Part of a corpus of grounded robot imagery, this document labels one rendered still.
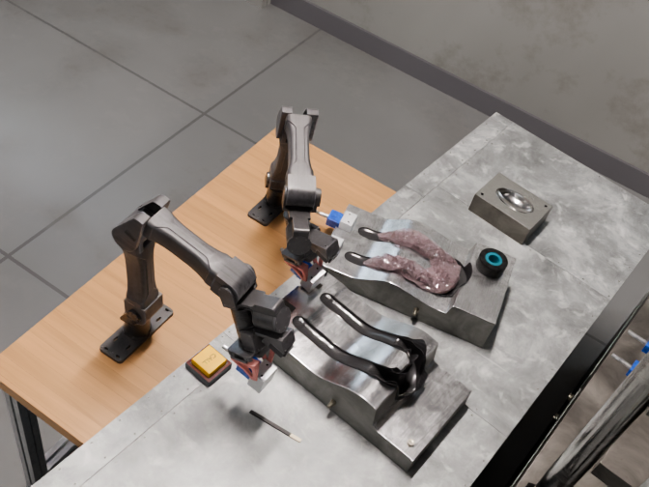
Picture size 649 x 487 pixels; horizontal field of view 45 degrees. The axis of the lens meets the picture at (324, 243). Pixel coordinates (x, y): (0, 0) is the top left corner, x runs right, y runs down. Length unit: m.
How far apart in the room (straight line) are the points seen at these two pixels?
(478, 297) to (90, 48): 2.72
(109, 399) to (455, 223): 1.15
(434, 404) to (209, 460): 0.55
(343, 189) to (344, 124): 1.55
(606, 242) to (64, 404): 1.67
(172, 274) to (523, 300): 0.99
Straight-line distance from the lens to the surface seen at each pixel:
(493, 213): 2.44
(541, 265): 2.42
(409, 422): 1.88
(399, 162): 3.81
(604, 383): 2.26
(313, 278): 1.95
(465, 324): 2.09
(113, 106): 3.87
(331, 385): 1.85
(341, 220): 2.20
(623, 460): 1.82
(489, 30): 4.11
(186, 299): 2.07
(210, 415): 1.88
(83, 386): 1.93
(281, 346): 1.62
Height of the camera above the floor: 2.44
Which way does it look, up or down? 47 degrees down
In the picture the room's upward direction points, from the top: 14 degrees clockwise
